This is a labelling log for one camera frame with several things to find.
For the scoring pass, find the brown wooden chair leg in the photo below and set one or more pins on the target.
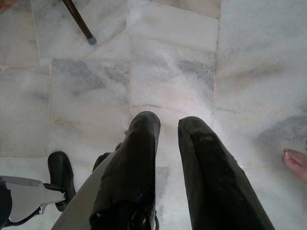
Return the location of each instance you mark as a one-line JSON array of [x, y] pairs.
[[79, 21]]

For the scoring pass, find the robot right leg grey black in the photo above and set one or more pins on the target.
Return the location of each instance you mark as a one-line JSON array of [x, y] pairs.
[[81, 206]]

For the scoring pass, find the person's bare foot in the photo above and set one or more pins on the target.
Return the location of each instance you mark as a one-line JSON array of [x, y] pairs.
[[296, 163]]

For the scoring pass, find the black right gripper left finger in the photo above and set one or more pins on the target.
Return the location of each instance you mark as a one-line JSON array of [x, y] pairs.
[[134, 172]]

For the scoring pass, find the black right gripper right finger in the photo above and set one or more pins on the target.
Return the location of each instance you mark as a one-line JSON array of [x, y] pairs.
[[216, 182]]

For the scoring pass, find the robot left leg silver black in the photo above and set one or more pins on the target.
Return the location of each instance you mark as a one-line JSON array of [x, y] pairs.
[[60, 172]]

